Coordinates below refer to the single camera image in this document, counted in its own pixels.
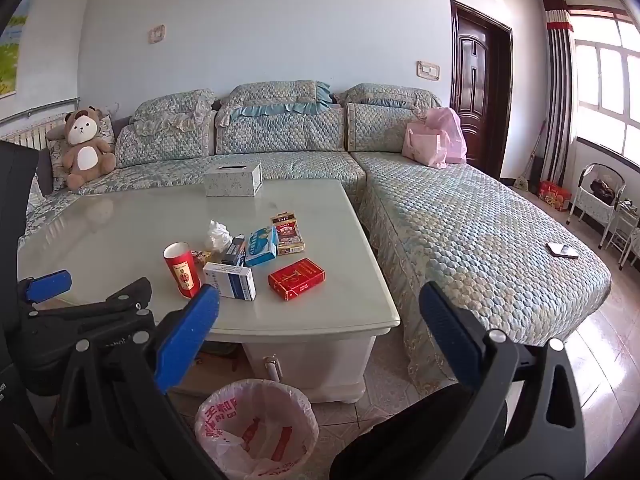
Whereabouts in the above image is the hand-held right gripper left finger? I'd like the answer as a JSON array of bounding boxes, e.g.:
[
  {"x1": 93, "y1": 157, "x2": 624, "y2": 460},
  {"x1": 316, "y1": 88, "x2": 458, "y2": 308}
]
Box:
[{"x1": 52, "y1": 284, "x2": 228, "y2": 480}]

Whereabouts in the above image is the pink paper gift bag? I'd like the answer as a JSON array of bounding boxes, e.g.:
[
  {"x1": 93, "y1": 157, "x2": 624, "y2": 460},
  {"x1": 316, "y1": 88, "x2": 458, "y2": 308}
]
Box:
[{"x1": 402, "y1": 121, "x2": 449, "y2": 169}]

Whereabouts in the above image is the white radiator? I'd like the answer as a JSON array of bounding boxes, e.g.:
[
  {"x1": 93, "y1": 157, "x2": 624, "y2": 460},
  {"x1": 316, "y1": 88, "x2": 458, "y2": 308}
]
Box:
[{"x1": 0, "y1": 114, "x2": 67, "y2": 152}]

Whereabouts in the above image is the quilted sofa back cushion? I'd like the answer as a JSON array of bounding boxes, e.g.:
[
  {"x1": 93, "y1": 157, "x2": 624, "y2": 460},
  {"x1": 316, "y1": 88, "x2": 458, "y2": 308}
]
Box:
[
  {"x1": 215, "y1": 80, "x2": 347, "y2": 157},
  {"x1": 115, "y1": 89, "x2": 217, "y2": 169},
  {"x1": 334, "y1": 83, "x2": 443, "y2": 154}
]

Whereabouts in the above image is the person's dark trouser leg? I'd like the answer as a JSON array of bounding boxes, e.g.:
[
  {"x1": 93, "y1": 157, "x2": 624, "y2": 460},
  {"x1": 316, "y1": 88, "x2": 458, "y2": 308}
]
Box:
[{"x1": 330, "y1": 385, "x2": 508, "y2": 480}]

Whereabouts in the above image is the wall poster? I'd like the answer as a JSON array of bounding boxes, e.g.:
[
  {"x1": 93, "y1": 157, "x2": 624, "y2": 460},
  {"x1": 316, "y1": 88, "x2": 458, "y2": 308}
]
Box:
[{"x1": 0, "y1": 12, "x2": 27, "y2": 99}]

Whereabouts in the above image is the pink plastic bag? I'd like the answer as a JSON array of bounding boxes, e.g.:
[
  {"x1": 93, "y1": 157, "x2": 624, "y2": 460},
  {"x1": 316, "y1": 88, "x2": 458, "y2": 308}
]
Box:
[{"x1": 425, "y1": 107, "x2": 468, "y2": 165}]

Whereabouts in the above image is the white tissue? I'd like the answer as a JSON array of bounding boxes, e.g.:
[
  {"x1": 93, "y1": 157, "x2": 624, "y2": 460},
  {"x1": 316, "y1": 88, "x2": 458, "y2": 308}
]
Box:
[{"x1": 204, "y1": 220, "x2": 234, "y2": 253}]

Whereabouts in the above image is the teddy bear plush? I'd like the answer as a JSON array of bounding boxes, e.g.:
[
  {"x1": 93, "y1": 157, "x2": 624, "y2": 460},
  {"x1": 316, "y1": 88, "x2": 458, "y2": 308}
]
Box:
[{"x1": 46, "y1": 115, "x2": 117, "y2": 192}]

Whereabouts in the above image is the red paper cup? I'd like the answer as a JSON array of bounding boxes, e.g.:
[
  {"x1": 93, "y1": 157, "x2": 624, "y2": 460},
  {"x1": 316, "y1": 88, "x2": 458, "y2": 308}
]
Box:
[{"x1": 163, "y1": 242, "x2": 202, "y2": 299}]

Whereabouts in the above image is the striped dark curtain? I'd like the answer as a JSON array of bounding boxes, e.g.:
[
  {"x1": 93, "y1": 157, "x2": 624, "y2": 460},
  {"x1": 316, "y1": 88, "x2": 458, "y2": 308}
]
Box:
[{"x1": 542, "y1": 0, "x2": 576, "y2": 189}]

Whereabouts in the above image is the broom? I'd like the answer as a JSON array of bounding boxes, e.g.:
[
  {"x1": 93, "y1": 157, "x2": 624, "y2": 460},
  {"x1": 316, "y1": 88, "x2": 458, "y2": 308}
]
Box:
[{"x1": 515, "y1": 120, "x2": 547, "y2": 191}]

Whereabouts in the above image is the red gift box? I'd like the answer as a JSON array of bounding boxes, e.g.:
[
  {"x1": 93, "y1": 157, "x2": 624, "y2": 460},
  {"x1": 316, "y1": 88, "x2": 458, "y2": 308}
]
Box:
[{"x1": 538, "y1": 180, "x2": 572, "y2": 213}]

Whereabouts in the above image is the quilted blue-green corner sofa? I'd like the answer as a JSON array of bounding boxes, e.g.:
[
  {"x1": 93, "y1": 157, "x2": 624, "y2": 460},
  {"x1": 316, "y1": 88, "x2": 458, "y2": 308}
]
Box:
[{"x1": 17, "y1": 80, "x2": 613, "y2": 396}]

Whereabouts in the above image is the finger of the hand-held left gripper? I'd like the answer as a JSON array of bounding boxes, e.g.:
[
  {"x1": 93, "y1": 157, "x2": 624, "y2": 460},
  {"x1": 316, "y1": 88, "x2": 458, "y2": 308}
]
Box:
[
  {"x1": 20, "y1": 276, "x2": 157, "y2": 396},
  {"x1": 16, "y1": 269, "x2": 76, "y2": 318}
]

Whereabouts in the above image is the bin with pink printed bag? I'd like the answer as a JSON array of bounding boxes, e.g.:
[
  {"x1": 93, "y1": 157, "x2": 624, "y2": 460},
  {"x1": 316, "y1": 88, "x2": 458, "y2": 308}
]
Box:
[{"x1": 194, "y1": 379, "x2": 320, "y2": 480}]

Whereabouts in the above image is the white and blue medicine box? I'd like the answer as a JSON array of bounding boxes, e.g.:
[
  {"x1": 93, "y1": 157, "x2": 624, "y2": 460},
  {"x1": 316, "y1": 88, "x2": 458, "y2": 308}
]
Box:
[{"x1": 202, "y1": 262, "x2": 257, "y2": 302}]

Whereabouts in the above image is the small dark box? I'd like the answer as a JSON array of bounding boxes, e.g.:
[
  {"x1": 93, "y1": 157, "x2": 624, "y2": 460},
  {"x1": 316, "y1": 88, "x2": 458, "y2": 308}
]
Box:
[{"x1": 220, "y1": 235, "x2": 247, "y2": 267}]

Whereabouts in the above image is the white framed window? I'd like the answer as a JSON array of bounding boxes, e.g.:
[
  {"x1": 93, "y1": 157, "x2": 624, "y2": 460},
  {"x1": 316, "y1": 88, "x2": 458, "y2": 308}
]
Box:
[{"x1": 570, "y1": 7, "x2": 640, "y2": 162}]

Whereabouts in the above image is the blue cartoon medicine box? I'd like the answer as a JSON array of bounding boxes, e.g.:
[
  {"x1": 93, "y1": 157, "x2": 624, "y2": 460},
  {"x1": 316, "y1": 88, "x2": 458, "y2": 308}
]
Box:
[{"x1": 243, "y1": 226, "x2": 279, "y2": 267}]

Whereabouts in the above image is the colourful flat packet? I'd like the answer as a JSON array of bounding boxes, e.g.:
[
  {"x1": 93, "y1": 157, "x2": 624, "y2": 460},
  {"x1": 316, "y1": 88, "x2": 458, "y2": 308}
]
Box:
[{"x1": 270, "y1": 211, "x2": 306, "y2": 256}]

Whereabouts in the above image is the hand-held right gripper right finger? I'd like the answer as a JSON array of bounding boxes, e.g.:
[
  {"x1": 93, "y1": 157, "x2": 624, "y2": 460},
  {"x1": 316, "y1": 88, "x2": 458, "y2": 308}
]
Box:
[{"x1": 419, "y1": 281, "x2": 587, "y2": 480}]

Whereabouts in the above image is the dark wooden door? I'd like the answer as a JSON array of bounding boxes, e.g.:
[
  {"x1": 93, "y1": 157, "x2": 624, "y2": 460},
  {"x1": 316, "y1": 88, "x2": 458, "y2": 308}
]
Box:
[{"x1": 449, "y1": 0, "x2": 514, "y2": 181}]

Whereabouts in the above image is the floral patterned tissue box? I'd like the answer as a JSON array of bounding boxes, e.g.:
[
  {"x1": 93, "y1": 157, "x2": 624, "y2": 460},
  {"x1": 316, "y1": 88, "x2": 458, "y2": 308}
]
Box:
[{"x1": 203, "y1": 162, "x2": 264, "y2": 198}]

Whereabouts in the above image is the brown teddy bear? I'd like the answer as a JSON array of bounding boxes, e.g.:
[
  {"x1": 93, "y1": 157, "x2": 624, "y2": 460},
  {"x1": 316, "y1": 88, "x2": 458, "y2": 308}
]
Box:
[{"x1": 59, "y1": 105, "x2": 117, "y2": 191}]

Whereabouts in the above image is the red cigarette pack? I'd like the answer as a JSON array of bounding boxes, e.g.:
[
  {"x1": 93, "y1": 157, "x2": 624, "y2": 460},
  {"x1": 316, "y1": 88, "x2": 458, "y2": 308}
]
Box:
[{"x1": 268, "y1": 258, "x2": 326, "y2": 302}]

